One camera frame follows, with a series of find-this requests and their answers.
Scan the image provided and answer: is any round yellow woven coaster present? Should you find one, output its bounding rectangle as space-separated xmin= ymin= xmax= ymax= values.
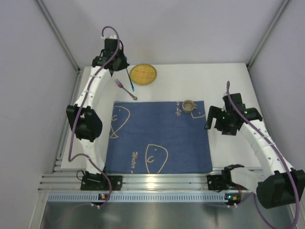
xmin=130 ymin=63 xmax=157 ymax=85

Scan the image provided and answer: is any blue metallic spoon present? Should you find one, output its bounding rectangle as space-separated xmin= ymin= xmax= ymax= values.
xmin=126 ymin=68 xmax=135 ymax=92

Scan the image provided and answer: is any purple fork with patterned handle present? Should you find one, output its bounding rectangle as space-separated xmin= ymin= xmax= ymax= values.
xmin=114 ymin=79 xmax=138 ymax=101

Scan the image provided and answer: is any right aluminium corner post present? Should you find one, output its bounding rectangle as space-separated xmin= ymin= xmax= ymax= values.
xmin=246 ymin=0 xmax=291 ymax=71

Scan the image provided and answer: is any aluminium corner post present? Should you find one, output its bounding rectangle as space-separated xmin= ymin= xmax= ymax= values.
xmin=34 ymin=0 xmax=81 ymax=73
xmin=246 ymin=0 xmax=291 ymax=71

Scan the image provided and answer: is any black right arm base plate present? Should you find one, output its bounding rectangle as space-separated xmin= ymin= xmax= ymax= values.
xmin=206 ymin=170 xmax=246 ymax=192

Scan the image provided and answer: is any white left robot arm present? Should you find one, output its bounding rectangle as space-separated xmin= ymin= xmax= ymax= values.
xmin=66 ymin=35 xmax=129 ymax=175

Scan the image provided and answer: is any perforated grey cable duct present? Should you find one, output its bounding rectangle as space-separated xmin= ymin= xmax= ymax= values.
xmin=48 ymin=192 xmax=240 ymax=203

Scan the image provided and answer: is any aluminium front rail frame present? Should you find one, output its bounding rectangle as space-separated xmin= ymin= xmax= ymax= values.
xmin=37 ymin=167 xmax=298 ymax=193

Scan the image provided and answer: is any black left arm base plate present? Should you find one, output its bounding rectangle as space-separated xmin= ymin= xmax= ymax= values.
xmin=81 ymin=170 xmax=123 ymax=191

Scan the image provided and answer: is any left aluminium corner post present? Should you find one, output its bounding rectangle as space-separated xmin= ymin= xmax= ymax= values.
xmin=34 ymin=0 xmax=81 ymax=73

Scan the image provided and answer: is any blue cloth placemat with fish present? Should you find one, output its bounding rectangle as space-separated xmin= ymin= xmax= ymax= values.
xmin=105 ymin=101 xmax=213 ymax=174

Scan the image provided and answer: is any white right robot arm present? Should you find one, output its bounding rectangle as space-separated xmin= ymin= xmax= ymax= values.
xmin=205 ymin=93 xmax=305 ymax=209

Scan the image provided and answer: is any speckled ceramic cup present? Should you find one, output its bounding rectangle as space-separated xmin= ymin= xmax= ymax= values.
xmin=182 ymin=100 xmax=197 ymax=113

